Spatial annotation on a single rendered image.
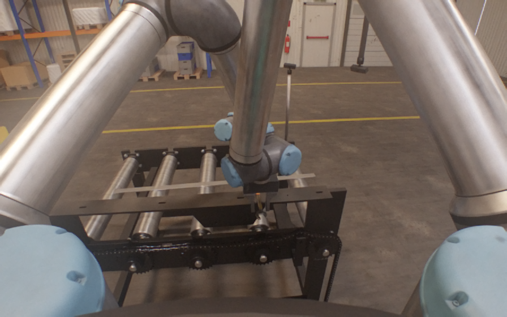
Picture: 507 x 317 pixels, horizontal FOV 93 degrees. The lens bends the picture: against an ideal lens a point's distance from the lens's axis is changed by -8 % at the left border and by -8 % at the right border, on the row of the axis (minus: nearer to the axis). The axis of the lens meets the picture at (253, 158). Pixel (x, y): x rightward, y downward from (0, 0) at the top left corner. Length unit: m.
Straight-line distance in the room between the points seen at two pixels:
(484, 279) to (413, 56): 0.28
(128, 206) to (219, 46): 0.77
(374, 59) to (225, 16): 10.85
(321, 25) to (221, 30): 9.80
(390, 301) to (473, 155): 1.99
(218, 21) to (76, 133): 0.36
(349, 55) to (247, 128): 10.38
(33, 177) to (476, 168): 0.60
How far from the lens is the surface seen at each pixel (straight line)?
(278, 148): 0.76
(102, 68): 0.54
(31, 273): 0.32
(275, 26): 0.50
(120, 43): 0.57
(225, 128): 1.06
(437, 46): 0.43
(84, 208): 1.25
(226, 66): 0.71
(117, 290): 1.99
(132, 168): 2.02
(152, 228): 1.45
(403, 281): 2.51
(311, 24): 10.28
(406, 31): 0.44
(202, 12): 0.62
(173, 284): 2.32
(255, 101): 0.56
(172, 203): 1.12
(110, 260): 1.48
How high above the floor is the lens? 1.85
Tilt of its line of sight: 30 degrees down
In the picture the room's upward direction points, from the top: 1 degrees counter-clockwise
